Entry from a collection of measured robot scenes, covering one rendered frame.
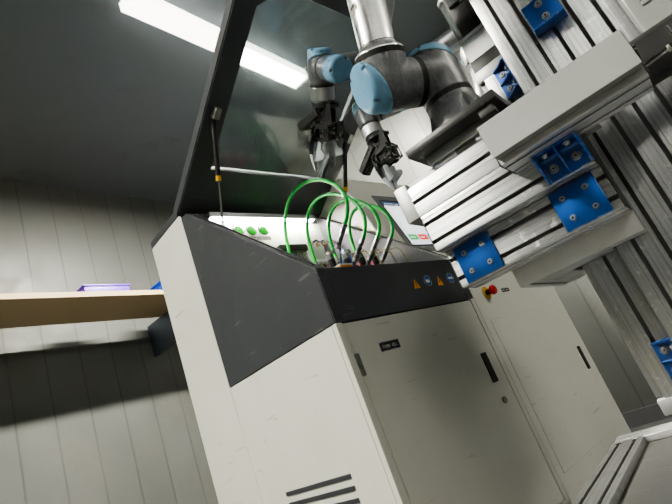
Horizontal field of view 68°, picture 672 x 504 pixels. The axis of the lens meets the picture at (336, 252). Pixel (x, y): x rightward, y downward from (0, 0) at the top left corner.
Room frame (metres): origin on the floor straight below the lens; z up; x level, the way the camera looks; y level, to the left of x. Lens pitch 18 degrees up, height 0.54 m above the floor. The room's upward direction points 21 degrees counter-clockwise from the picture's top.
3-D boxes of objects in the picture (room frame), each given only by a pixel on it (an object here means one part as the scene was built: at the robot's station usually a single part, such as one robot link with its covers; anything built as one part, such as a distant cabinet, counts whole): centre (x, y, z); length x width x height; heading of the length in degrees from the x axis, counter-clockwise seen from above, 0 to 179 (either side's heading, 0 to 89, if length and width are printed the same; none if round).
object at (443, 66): (1.03, -0.37, 1.20); 0.13 x 0.12 x 0.14; 110
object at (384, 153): (1.59, -0.29, 1.37); 0.09 x 0.08 x 0.12; 48
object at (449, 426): (1.55, -0.16, 0.44); 0.65 x 0.02 x 0.68; 138
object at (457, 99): (1.04, -0.38, 1.09); 0.15 x 0.15 x 0.10
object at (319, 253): (2.07, 0.06, 1.20); 0.13 x 0.03 x 0.31; 138
